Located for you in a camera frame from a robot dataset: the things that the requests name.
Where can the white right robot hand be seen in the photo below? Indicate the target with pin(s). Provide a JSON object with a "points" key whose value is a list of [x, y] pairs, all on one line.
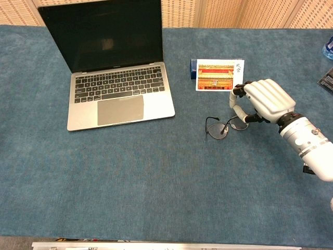
{"points": [[270, 100]]}

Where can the thin-framed eyeglasses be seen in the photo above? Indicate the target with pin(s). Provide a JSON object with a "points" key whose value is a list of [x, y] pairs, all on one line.
{"points": [[218, 130]]}

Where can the palace photo postcard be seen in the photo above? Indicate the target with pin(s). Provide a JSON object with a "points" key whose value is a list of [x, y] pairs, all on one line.
{"points": [[219, 75]]}

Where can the black printed packet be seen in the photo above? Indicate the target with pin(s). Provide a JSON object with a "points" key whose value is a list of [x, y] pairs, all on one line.
{"points": [[326, 80]]}

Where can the blue capped water bottle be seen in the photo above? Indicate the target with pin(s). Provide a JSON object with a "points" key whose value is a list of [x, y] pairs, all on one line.
{"points": [[328, 49]]}

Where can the small blue box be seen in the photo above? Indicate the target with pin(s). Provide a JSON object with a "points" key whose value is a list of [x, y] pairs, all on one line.
{"points": [[193, 69]]}

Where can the woven folding screen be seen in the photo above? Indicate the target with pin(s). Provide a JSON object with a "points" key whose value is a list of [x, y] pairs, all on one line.
{"points": [[234, 13]]}

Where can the teal felt table mat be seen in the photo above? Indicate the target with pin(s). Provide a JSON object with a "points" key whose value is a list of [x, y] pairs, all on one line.
{"points": [[156, 182]]}

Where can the grey open laptop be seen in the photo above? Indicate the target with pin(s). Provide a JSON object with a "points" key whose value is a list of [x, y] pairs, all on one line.
{"points": [[117, 78]]}

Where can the silver metal rail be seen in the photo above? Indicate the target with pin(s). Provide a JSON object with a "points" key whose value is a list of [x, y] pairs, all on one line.
{"points": [[166, 245]]}

